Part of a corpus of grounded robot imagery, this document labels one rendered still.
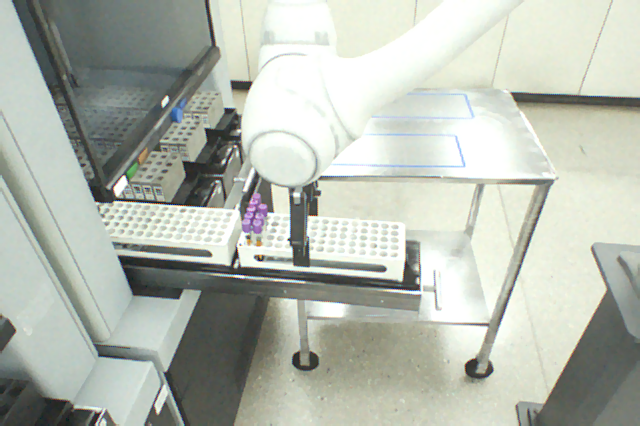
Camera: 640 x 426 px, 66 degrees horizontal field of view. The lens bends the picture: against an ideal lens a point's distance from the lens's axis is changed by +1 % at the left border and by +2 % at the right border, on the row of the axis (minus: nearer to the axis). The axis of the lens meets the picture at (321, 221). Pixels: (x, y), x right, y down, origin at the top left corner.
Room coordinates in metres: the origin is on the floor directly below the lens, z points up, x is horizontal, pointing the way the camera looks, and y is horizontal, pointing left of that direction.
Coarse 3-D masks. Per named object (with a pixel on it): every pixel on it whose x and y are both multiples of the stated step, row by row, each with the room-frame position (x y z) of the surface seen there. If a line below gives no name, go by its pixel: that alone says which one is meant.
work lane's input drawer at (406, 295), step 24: (408, 240) 0.68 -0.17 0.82; (144, 264) 0.64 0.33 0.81; (168, 264) 0.64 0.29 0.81; (192, 264) 0.63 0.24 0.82; (240, 264) 0.63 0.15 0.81; (408, 264) 0.62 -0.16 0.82; (192, 288) 0.62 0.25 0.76; (216, 288) 0.61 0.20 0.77; (240, 288) 0.61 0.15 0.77; (264, 288) 0.60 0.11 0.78; (288, 288) 0.59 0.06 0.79; (312, 288) 0.58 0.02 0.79; (336, 288) 0.58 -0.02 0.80; (360, 288) 0.57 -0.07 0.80; (384, 288) 0.57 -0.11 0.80; (408, 288) 0.57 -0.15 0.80; (432, 288) 0.61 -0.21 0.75
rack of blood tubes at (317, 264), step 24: (288, 216) 0.70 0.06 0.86; (312, 216) 0.70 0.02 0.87; (240, 240) 0.64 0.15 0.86; (264, 240) 0.64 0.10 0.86; (312, 240) 0.64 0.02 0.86; (336, 240) 0.63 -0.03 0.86; (360, 240) 0.64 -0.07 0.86; (384, 240) 0.64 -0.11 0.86; (264, 264) 0.61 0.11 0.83; (288, 264) 0.61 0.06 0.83; (312, 264) 0.63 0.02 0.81; (336, 264) 0.63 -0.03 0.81; (360, 264) 0.63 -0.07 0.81; (384, 264) 0.58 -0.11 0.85
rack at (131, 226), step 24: (120, 216) 0.72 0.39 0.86; (144, 216) 0.71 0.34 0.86; (168, 216) 0.72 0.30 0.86; (192, 216) 0.71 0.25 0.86; (216, 216) 0.71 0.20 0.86; (240, 216) 0.72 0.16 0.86; (120, 240) 0.65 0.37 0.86; (144, 240) 0.65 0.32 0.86; (168, 240) 0.64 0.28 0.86; (192, 240) 0.64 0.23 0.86; (216, 240) 0.65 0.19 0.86; (216, 264) 0.63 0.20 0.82
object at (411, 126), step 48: (432, 96) 1.28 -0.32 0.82; (480, 96) 1.27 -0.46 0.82; (384, 144) 1.03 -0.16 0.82; (432, 144) 1.02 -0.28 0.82; (480, 144) 1.02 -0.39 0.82; (528, 144) 1.01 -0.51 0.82; (288, 192) 0.91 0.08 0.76; (480, 192) 1.29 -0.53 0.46; (432, 240) 1.25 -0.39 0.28; (528, 240) 0.87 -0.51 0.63; (480, 288) 1.02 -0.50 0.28
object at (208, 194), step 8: (200, 184) 0.89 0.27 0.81; (208, 184) 0.88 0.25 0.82; (216, 184) 0.89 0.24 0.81; (200, 192) 0.85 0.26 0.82; (208, 192) 0.85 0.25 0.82; (216, 192) 0.87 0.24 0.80; (192, 200) 0.82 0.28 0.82; (200, 200) 0.82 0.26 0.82; (208, 200) 0.84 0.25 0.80; (216, 200) 0.86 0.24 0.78; (224, 200) 0.91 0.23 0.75; (216, 208) 0.85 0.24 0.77
